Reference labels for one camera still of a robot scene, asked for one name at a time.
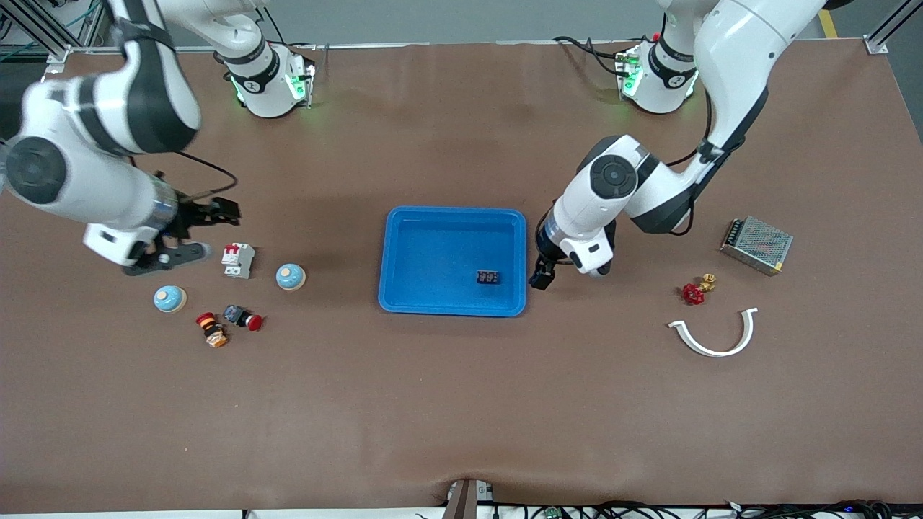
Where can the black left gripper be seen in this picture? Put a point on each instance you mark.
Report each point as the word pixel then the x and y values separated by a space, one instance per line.
pixel 542 269

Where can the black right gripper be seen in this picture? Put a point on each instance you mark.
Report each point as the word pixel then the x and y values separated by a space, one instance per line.
pixel 193 216

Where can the light blue service bell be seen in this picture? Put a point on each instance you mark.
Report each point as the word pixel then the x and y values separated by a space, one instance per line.
pixel 290 277
pixel 170 299

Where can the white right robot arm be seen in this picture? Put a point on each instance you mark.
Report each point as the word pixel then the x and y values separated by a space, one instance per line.
pixel 86 187

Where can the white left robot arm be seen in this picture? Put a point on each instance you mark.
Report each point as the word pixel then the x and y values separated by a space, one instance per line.
pixel 613 176

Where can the white red circuit breaker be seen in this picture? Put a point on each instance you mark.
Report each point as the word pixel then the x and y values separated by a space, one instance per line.
pixel 238 261

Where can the blue plastic tray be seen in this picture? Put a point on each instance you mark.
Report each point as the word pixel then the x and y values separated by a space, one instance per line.
pixel 454 288

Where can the red emergency stop button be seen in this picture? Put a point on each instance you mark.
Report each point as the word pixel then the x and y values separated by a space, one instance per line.
pixel 234 314

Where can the orange black push button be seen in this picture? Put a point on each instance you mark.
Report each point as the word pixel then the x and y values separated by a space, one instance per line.
pixel 213 333

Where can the brown table cover mat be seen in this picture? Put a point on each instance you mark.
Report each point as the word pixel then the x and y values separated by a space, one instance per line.
pixel 461 404

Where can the white curved pipe clamp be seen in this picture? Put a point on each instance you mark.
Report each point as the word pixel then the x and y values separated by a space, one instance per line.
pixel 710 352

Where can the metal mesh power supply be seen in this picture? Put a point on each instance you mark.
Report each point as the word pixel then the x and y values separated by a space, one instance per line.
pixel 757 245

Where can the aluminium extrusion frame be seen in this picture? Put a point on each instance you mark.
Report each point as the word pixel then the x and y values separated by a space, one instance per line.
pixel 876 45
pixel 56 61

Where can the grey metal edge bracket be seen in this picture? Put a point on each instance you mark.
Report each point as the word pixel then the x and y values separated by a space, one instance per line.
pixel 465 499

